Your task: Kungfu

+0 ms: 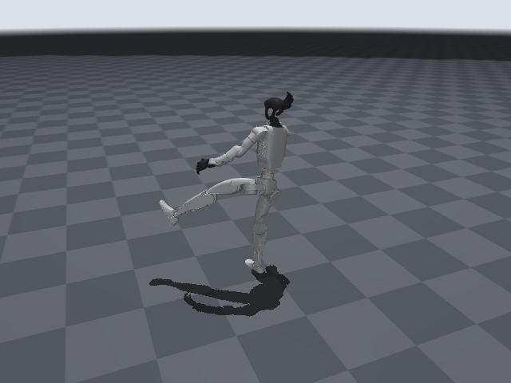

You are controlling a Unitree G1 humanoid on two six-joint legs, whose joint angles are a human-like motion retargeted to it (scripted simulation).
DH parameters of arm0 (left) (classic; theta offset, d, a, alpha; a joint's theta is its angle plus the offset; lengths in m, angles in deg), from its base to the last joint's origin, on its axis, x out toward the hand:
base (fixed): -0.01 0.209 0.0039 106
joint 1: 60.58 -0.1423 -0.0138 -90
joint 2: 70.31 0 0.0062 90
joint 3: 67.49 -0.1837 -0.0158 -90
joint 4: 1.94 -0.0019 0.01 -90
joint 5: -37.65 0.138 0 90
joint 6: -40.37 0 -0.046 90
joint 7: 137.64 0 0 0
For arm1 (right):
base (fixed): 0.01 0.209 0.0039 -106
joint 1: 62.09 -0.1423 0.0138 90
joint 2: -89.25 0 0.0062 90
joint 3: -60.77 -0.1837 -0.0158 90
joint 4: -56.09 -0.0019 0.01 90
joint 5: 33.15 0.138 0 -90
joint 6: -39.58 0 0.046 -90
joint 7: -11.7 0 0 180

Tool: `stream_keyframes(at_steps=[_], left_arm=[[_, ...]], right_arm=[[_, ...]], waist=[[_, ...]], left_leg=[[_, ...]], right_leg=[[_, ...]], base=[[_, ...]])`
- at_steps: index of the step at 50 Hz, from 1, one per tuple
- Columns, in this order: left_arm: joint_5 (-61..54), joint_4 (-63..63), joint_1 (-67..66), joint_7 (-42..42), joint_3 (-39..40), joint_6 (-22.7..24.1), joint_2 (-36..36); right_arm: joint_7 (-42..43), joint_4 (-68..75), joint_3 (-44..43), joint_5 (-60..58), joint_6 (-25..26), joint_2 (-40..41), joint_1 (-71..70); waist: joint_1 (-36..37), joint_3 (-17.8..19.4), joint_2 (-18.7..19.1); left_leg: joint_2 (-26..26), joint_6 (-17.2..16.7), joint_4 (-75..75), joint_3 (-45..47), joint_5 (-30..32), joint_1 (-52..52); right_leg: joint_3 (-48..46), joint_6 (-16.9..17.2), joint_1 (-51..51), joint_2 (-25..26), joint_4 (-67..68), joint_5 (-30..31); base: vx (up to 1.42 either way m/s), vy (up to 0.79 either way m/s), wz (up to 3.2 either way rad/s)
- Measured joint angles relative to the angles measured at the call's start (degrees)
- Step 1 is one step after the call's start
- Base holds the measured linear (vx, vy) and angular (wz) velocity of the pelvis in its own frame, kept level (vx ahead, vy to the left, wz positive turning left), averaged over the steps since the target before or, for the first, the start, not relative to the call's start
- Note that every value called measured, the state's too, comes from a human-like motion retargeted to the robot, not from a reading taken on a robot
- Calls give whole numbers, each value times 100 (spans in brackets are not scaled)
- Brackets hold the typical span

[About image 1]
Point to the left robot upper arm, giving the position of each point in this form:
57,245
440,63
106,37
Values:
257,133

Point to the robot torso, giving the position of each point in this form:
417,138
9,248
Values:
270,154

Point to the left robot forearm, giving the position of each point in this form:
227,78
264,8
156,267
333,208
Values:
228,157

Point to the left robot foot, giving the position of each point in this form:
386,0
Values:
168,211

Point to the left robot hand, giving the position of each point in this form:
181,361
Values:
202,165

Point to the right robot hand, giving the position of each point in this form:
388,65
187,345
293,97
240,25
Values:
287,101

